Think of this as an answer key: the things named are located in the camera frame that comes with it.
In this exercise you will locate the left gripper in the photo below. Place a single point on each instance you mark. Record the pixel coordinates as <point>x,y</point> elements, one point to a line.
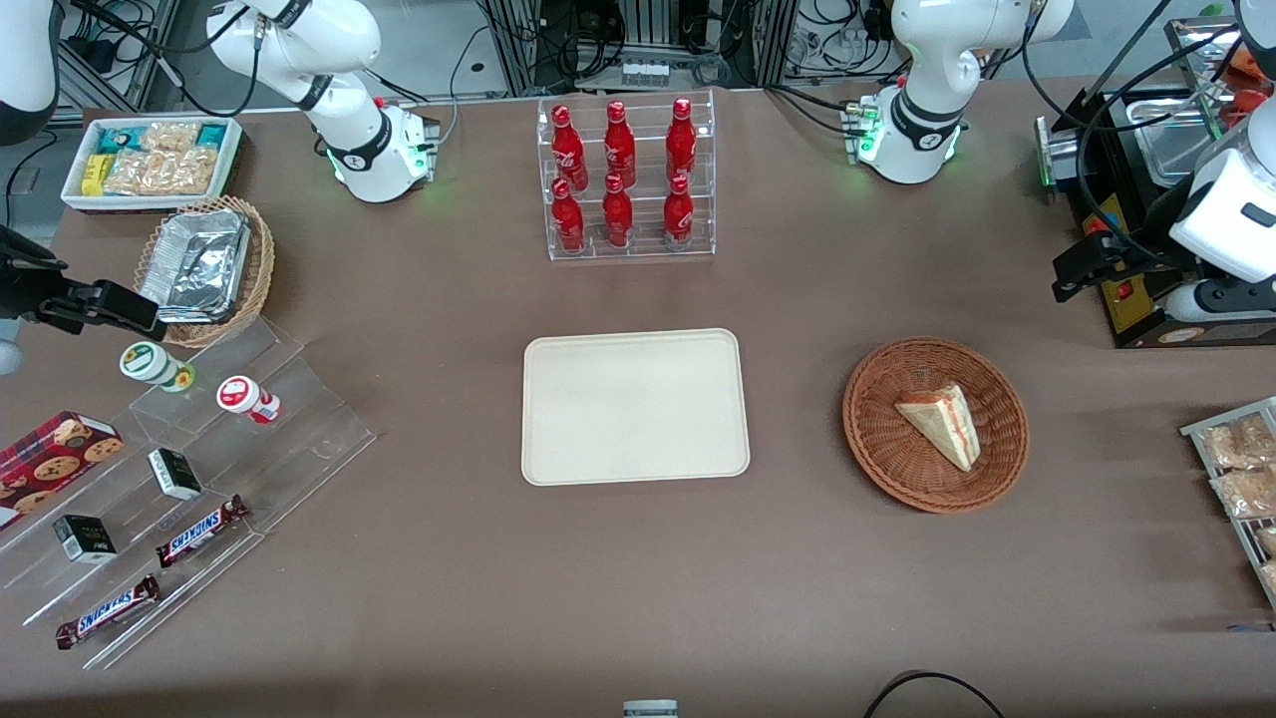
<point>1148,243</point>

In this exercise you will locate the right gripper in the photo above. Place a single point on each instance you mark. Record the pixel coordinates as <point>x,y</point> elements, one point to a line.
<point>22,289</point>

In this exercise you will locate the triangular sandwich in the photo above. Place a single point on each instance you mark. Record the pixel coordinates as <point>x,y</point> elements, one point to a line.
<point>942,424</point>

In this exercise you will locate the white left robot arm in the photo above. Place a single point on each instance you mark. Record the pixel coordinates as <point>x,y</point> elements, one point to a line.
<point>922,60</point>

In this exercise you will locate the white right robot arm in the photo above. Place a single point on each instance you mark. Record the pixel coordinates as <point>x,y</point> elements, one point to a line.
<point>339,60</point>

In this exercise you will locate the tan oval wicker basket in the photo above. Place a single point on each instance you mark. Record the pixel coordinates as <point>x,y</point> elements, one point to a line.
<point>259,269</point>

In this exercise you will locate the round brown wicker basket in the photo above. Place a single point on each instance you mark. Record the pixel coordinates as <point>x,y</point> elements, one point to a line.
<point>882,439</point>

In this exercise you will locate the cream rectangular plastic tray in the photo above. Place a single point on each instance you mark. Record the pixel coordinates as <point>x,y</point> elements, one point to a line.
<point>634,407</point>

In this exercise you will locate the black food warmer machine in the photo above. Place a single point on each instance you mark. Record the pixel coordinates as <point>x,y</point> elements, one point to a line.
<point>1136,314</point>

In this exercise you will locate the green lid yogurt cup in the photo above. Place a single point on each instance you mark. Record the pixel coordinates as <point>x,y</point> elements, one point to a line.
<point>152,363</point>

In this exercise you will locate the aluminium foil container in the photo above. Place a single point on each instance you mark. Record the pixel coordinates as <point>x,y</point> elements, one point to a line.
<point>199,264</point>

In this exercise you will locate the white rectangular snack bin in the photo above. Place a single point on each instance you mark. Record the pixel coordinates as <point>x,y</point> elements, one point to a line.
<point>75,199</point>

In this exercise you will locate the silver metal block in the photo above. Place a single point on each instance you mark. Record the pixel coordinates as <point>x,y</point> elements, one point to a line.
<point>1057,155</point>

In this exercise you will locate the steel pan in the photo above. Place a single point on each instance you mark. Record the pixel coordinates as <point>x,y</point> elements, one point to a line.
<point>1166,140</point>

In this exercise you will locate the yellow snack packet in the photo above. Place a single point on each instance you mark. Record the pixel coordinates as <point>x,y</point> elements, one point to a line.
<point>94,175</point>

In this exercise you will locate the large clear bag of crackers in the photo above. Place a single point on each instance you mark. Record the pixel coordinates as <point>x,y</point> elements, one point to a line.
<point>159,172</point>

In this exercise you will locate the red cookie box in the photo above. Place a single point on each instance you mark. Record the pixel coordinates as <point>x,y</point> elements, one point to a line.
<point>55,459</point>

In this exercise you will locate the red lid yogurt cup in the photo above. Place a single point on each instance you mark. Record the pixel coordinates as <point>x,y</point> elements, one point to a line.
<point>242,396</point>

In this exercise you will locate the teal snack packet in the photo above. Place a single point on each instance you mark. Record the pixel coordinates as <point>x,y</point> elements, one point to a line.
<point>116,140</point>
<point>211,136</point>

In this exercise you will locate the small black carton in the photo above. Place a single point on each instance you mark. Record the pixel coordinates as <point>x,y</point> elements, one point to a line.
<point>84,539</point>
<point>174,475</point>

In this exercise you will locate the small clear bag of crackers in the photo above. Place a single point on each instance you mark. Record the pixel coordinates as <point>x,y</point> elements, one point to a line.
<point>169,137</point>

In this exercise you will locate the grey metal display rack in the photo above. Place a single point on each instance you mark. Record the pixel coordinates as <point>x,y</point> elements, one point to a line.
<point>1196,431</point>

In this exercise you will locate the red sausage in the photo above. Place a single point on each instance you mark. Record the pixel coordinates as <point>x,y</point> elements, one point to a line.
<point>1251,103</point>

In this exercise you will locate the clear bag of fried snacks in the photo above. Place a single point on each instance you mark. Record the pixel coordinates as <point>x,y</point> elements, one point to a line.
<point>1241,442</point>
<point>1270,578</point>
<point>1251,493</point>
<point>1268,540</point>

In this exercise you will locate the clear acrylic stepped stand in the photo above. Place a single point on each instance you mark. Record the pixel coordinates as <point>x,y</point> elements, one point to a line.
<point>299,429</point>

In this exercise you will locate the Snickers chocolate bar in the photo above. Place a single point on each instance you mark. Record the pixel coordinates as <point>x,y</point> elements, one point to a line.
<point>106,612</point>
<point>199,532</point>

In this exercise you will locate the red cola bottle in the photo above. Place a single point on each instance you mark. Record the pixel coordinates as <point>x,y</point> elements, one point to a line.
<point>569,150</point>
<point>619,145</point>
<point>568,219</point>
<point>678,212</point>
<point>681,140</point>
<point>617,214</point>

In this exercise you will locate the clear acrylic bottle rack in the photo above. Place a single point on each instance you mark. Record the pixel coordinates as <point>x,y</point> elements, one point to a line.
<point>628,254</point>

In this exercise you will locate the white power strip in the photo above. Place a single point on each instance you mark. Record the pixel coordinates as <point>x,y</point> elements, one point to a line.
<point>644,73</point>

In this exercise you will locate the small grey device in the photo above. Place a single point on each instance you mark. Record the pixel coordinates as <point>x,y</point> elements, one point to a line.
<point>650,709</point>

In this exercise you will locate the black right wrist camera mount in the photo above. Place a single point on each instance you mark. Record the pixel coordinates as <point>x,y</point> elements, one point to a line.
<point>25,274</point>

